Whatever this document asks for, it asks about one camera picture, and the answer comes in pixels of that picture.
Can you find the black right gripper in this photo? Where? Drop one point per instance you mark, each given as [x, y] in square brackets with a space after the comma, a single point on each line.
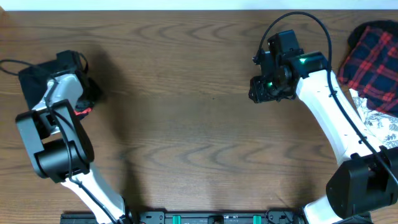
[258, 86]

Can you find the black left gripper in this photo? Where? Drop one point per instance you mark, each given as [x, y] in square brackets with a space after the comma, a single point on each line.
[96, 90]

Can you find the black leggings red waistband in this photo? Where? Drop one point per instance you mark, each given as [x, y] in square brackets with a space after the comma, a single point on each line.
[34, 84]

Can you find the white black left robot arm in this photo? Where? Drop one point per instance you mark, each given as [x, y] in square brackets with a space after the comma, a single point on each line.
[58, 146]

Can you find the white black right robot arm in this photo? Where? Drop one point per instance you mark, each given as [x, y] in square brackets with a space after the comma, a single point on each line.
[366, 177]

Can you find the red navy plaid garment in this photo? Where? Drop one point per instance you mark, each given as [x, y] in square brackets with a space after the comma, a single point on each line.
[370, 67]

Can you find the white patterned cloth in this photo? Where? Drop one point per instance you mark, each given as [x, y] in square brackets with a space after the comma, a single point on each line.
[382, 126]

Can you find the black mounting rail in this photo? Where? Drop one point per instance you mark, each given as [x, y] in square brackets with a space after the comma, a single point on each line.
[274, 216]

